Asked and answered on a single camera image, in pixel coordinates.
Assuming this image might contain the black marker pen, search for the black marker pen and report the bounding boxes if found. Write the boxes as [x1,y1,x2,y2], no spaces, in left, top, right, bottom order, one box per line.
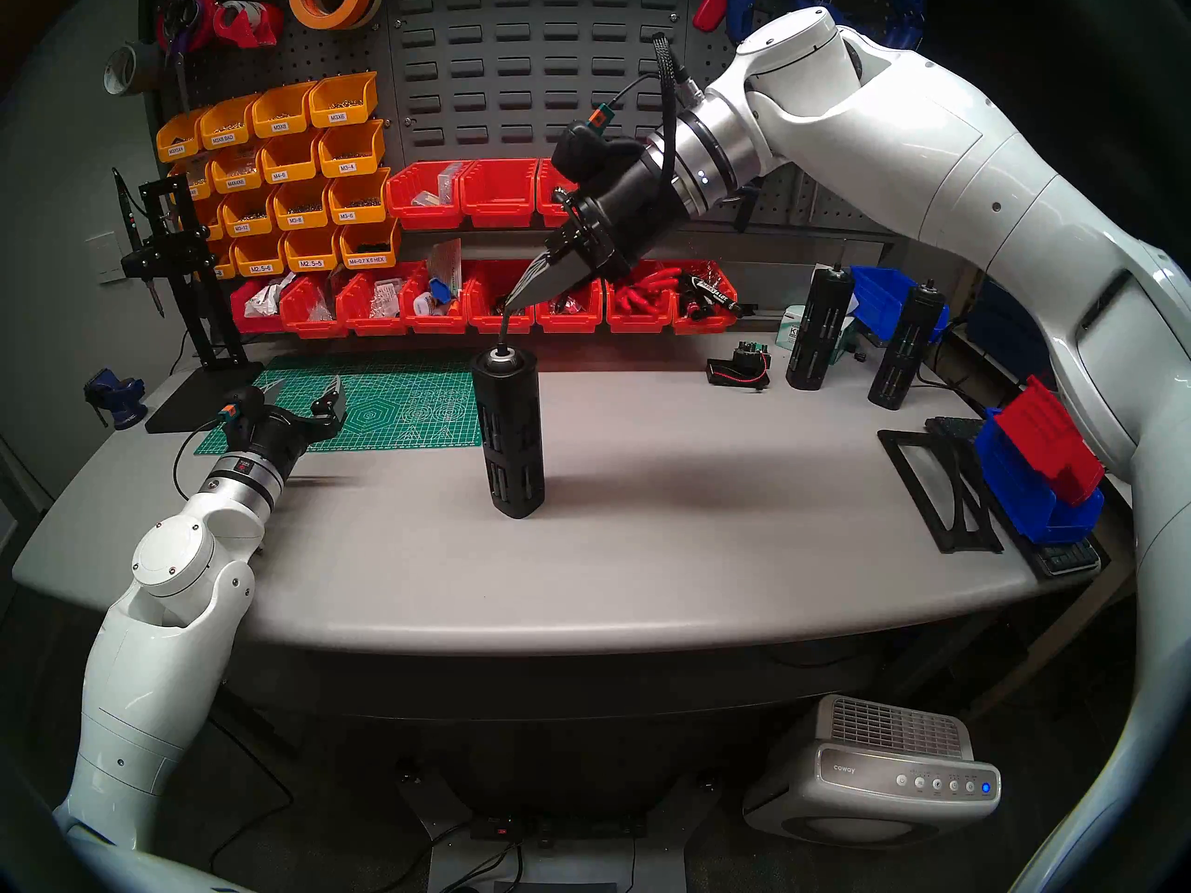
[677,270,750,318]

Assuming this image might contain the yellow bin labelled M3X6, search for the yellow bin labelled M3X6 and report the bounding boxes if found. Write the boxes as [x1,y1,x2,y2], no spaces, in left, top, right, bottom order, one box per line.
[308,72,380,128]

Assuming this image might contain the red tape roll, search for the red tape roll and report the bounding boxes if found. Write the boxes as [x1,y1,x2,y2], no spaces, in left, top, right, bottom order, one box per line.
[155,0,222,57]

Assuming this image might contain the purple handled scissors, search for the purple handled scissors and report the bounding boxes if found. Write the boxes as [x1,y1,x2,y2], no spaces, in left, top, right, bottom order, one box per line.
[166,0,198,113]

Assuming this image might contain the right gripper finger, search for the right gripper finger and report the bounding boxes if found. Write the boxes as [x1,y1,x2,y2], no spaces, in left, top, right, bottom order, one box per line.
[507,245,580,308]
[510,263,608,313]

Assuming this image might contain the tall clear parts bag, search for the tall clear parts bag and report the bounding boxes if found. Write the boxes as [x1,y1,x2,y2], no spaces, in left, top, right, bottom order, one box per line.
[426,238,464,299]

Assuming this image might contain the black battery holder with wires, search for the black battery holder with wires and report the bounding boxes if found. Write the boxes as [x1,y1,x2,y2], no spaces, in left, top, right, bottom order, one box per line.
[705,340,773,392]

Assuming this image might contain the yellow bin labelled M3X8 BAD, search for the yellow bin labelled M3X8 BAD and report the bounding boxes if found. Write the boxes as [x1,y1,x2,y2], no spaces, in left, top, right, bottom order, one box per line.
[198,96,261,150]

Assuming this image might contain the black metal stand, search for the black metal stand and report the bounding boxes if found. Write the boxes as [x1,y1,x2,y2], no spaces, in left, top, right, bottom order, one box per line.
[112,167,266,434]

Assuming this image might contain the yellow bin labelled M3-4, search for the yellow bin labelled M3-4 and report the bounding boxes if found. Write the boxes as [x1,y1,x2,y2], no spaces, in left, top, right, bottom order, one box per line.
[317,120,386,178]

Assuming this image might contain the yellow bin labelled M2.5-5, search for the yellow bin labelled M2.5-5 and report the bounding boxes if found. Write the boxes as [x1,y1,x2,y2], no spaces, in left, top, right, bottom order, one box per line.
[283,225,344,273]

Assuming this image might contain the yellow bin labelled M3-12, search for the yellow bin labelled M3-12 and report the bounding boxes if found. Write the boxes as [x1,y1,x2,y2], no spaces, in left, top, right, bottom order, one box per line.
[221,188,278,238]

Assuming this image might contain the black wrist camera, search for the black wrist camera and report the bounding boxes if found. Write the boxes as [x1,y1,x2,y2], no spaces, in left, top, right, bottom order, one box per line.
[216,382,273,427]
[554,105,645,190]

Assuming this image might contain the large red plastic bin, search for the large red plastic bin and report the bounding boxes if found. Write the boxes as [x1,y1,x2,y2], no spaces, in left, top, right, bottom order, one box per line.
[994,375,1106,506]

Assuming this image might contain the white plastic bag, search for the white plastic bag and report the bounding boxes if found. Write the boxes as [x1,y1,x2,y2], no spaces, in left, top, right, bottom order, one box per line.
[244,273,297,320]

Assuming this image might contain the black flat frame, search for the black flat frame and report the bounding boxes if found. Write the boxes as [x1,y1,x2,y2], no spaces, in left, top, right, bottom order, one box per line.
[877,428,1006,555]

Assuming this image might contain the white wall switch plate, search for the white wall switch plate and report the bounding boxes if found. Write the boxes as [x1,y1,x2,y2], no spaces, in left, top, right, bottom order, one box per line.
[84,231,127,285]

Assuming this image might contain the red tape dispenser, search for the red tape dispenser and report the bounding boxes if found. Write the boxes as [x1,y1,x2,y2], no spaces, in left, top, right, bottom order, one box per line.
[213,0,286,49]

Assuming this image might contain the white air purifier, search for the white air purifier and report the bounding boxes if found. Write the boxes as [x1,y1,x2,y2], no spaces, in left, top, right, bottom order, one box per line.
[743,694,1003,847]

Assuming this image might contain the red plastic parts bin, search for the red plastic parts bin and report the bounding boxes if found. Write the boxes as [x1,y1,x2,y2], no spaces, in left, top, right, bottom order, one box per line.
[462,260,541,335]
[672,261,739,336]
[230,277,289,335]
[536,158,573,228]
[534,282,606,335]
[279,273,347,340]
[385,161,474,231]
[400,261,471,335]
[601,260,678,334]
[460,159,541,229]
[337,266,410,337]

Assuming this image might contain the yellow bin labelled M3-8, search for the yellow bin labelled M3-8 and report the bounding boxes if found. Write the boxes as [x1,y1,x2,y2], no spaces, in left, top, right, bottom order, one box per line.
[272,179,334,231]

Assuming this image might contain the black braided right wrist cable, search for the black braided right wrist cable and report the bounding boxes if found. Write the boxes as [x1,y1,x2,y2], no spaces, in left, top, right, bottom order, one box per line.
[614,33,694,190]

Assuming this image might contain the large blue plastic bin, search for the large blue plastic bin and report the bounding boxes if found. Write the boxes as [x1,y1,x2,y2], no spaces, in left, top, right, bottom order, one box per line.
[974,407,1106,545]

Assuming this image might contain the yellow bin labelled M4X4X6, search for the yellow bin labelled M4X4X6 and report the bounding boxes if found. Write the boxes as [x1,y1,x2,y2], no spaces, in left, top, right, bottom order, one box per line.
[210,143,269,193]

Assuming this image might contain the blue bench vise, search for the blue bench vise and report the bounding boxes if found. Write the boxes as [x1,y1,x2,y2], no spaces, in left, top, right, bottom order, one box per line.
[84,368,148,431]

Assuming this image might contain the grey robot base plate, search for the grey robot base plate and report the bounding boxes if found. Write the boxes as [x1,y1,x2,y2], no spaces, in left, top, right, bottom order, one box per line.
[423,831,694,893]

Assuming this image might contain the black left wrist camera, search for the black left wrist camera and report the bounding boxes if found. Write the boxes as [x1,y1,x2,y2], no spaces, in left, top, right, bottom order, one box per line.
[216,382,273,427]

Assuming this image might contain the thin black left wrist cable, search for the thin black left wrist cable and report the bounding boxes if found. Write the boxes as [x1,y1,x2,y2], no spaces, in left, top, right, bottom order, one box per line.
[170,413,224,498]

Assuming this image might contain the black cylindrical electric screwdriver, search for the black cylindrical electric screwdriver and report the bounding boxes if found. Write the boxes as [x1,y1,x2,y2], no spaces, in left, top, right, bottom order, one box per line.
[786,264,856,392]
[470,340,543,520]
[868,280,947,411]

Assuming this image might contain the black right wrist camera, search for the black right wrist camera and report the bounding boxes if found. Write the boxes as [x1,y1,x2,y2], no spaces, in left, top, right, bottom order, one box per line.
[554,105,645,190]

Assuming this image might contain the green cutting mat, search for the green cutting mat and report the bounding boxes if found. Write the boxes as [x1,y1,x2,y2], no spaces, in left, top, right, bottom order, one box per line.
[194,346,482,458]

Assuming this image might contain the yellow bin labelled M4-0.7 hex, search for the yellow bin labelled M4-0.7 hex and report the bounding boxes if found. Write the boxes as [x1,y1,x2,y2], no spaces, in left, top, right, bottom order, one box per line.
[339,218,403,270]

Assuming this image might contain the black keyboard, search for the black keyboard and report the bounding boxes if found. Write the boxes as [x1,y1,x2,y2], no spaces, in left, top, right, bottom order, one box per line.
[924,415,1104,578]

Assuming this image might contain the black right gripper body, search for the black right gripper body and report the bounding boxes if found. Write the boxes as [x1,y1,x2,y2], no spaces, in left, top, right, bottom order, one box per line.
[565,147,695,281]

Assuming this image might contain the red handled cutters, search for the red handled cutters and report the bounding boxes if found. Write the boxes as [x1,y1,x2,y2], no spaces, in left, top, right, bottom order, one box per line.
[609,268,680,320]

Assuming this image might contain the black pegboard panel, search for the black pegboard panel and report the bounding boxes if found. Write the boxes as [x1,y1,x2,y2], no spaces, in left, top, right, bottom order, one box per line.
[140,0,401,167]

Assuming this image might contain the orange tape roll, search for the orange tape roll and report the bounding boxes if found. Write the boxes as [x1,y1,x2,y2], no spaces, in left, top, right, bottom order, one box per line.
[288,0,384,32]

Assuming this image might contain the grey louvred panel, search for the grey louvred panel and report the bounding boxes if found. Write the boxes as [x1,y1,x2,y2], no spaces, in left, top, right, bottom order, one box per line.
[386,0,694,222]

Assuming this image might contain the grey duct tape roll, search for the grey duct tape roll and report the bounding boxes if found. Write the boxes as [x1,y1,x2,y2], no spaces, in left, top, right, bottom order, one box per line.
[102,42,167,98]

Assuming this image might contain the yellow bin labelled M3-6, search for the yellow bin labelled M3-6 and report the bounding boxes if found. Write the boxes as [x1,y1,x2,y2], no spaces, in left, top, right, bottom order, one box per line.
[328,168,392,225]

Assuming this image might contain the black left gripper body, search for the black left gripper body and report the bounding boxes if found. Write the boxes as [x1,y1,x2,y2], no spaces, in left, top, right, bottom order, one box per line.
[234,404,322,478]

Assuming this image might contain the dark blue crate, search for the dark blue crate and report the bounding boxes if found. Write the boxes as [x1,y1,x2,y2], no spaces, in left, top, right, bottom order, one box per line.
[968,277,1062,380]

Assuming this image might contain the black power strip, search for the black power strip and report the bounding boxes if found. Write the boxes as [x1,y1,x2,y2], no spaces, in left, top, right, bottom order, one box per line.
[470,812,648,846]

